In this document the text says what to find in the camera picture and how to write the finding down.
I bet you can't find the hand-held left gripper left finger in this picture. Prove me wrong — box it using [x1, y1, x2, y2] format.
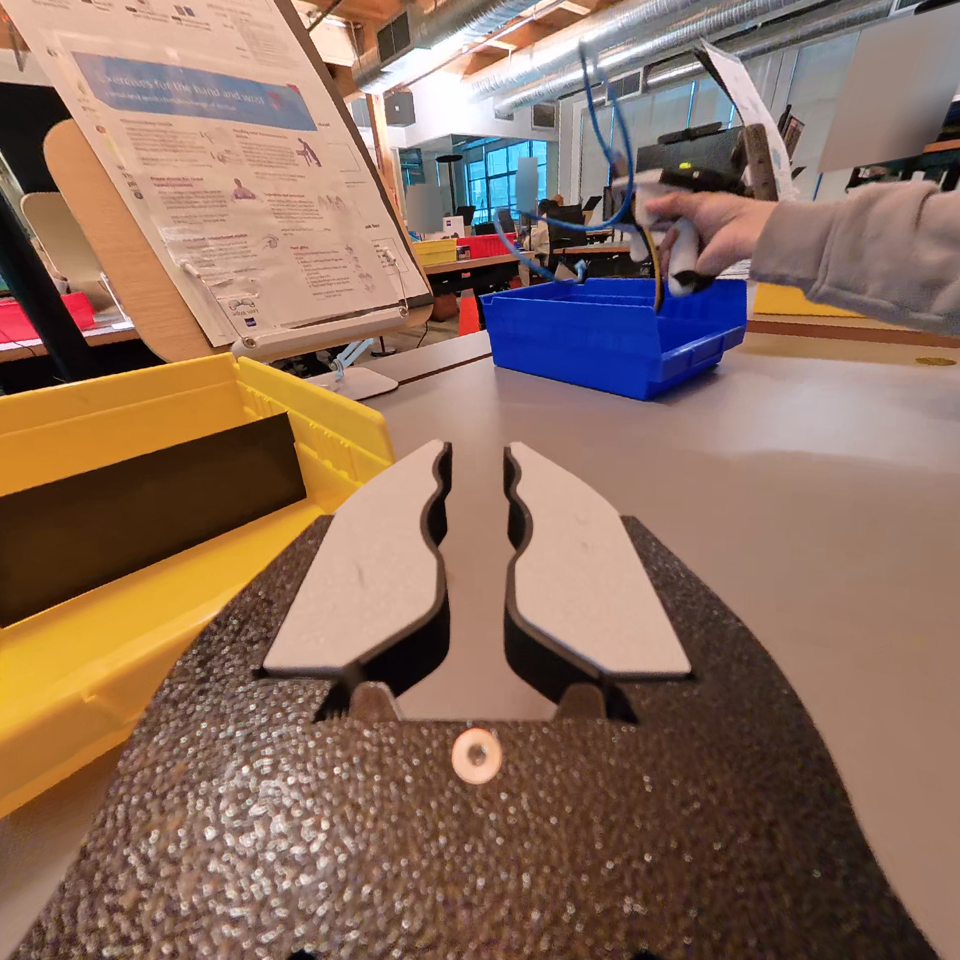
[262, 440, 453, 695]

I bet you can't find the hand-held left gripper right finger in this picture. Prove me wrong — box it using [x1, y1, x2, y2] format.
[502, 441, 693, 704]

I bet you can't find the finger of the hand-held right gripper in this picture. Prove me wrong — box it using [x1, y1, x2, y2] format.
[628, 169, 666, 265]

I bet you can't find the yellow ethernet cable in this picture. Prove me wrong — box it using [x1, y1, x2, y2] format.
[649, 225, 670, 313]

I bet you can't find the blue ethernet cable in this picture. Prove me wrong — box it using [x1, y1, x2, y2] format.
[516, 37, 640, 286]

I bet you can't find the blue plastic bin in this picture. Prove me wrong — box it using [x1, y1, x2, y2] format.
[478, 276, 750, 402]

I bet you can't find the person's right forearm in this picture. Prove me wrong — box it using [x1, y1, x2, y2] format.
[750, 178, 960, 336]

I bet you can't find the grey desk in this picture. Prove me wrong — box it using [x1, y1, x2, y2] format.
[0, 328, 960, 960]

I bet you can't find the person's right hand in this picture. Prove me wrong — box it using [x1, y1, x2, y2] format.
[645, 189, 775, 280]

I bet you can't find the yellow sheet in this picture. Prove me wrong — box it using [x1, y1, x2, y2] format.
[751, 282, 852, 319]

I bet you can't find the white stand base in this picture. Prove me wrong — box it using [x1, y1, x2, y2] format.
[303, 337, 400, 404]

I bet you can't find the black bin divider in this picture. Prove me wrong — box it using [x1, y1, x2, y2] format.
[0, 411, 309, 630]

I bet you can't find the yellow plastic bin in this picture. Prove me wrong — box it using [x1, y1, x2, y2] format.
[0, 351, 396, 820]

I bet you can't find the wooden document board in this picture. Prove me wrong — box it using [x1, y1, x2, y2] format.
[41, 0, 436, 363]

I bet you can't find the printed paper sheet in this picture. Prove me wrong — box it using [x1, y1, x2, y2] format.
[13, 0, 412, 335]

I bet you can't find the black pole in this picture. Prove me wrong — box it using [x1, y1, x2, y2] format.
[0, 183, 93, 385]

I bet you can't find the silver ventilation duct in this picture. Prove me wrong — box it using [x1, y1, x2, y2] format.
[351, 0, 909, 123]

